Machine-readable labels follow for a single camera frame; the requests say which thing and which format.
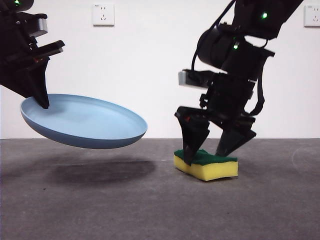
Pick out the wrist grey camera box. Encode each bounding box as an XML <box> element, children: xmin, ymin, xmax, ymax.
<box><xmin>28</xmin><ymin>18</ymin><xmax>49</xmax><ymax>38</ymax></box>
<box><xmin>178</xmin><ymin>69</ymin><xmax>213</xmax><ymax>90</ymax></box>

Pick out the right wrist grey camera box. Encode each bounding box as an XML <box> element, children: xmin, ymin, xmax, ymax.
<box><xmin>178</xmin><ymin>69</ymin><xmax>213</xmax><ymax>90</ymax></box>

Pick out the yellow sponge with green pad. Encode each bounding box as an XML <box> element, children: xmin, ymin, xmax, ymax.
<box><xmin>173</xmin><ymin>148</ymin><xmax>239</xmax><ymax>182</ymax></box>

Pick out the thick black gripper cable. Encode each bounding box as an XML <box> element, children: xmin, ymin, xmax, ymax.
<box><xmin>251</xmin><ymin>72</ymin><xmax>266</xmax><ymax>116</ymax></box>

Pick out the blue round plate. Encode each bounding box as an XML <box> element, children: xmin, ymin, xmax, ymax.
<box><xmin>19</xmin><ymin>93</ymin><xmax>148</xmax><ymax>150</ymax></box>

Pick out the left wrist grey camera box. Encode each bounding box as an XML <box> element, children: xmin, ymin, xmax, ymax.
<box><xmin>28</xmin><ymin>18</ymin><xmax>49</xmax><ymax>38</ymax></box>

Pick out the white wall socket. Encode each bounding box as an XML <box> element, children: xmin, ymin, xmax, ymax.
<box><xmin>303</xmin><ymin>4</ymin><xmax>320</xmax><ymax>28</ymax></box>
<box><xmin>92</xmin><ymin>3</ymin><xmax>115</xmax><ymax>27</ymax></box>

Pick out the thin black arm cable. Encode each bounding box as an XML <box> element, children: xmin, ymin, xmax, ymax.
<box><xmin>191</xmin><ymin>0</ymin><xmax>237</xmax><ymax>72</ymax></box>

